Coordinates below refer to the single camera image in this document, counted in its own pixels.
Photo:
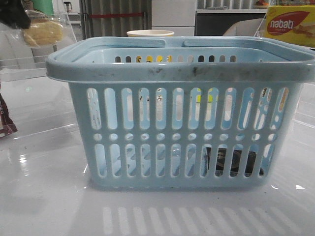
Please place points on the dark tissue pack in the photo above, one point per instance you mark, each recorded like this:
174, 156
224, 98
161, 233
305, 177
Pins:
235, 161

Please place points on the maroon cracker snack packet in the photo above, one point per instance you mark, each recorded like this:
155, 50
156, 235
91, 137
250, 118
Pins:
7, 125

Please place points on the yellow popcorn cup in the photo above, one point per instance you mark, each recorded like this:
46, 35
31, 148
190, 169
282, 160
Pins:
150, 33

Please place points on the white cabinet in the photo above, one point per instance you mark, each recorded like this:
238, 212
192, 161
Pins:
174, 15

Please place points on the light blue plastic basket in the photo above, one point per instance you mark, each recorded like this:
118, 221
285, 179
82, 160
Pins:
147, 107

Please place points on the yellow nabati wafer box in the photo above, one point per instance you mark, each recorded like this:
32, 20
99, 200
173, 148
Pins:
290, 25

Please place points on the bread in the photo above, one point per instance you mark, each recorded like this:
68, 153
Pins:
44, 29

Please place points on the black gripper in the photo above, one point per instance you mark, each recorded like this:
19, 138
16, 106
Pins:
13, 15

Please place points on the clear acrylic tiered shelf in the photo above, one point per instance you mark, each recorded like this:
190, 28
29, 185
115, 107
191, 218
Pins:
18, 61

